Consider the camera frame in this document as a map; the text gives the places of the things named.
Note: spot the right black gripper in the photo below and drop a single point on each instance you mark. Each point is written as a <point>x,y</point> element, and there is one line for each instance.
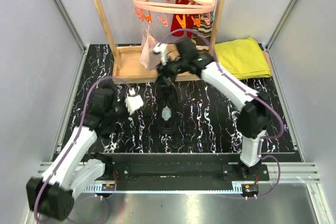
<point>164,72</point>

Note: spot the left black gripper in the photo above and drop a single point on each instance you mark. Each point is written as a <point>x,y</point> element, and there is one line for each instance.
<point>123,103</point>

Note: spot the black sneaker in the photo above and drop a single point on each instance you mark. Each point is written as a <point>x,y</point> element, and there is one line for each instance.
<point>106,127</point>
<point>167,110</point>

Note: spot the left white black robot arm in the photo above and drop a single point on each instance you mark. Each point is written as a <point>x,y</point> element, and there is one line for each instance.
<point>53,193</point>

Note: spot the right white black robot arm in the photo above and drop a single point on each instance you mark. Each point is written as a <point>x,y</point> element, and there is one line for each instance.
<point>254,116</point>

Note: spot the white pink hanging garment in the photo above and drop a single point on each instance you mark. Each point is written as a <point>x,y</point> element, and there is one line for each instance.
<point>147,58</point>

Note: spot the brown striped hanging sock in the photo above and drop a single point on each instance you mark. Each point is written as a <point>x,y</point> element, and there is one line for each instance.
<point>206,31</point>

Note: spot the red hanging sock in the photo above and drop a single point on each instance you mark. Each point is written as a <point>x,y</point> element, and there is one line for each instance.
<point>182,19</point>

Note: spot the black marble pattern mat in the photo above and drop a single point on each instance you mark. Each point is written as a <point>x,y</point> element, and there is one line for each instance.
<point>206,119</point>

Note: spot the yellow folded towel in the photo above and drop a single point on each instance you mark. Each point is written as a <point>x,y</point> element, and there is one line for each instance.
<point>243,58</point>

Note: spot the pink round clip hanger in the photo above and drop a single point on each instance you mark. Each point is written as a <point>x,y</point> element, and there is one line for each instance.
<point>144,9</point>

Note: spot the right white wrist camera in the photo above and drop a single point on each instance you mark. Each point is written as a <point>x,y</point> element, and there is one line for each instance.
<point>161,49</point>

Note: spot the wooden drying rack frame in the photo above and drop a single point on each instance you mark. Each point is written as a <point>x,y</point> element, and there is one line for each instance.
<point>136,64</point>

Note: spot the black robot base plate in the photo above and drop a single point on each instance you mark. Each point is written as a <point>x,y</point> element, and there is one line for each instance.
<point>212,173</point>

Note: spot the grey slotted cable duct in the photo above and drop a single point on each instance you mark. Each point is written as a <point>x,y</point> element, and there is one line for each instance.
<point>100,188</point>

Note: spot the aluminium frame rail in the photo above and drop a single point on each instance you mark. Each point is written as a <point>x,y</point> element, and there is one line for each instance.
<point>299,172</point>

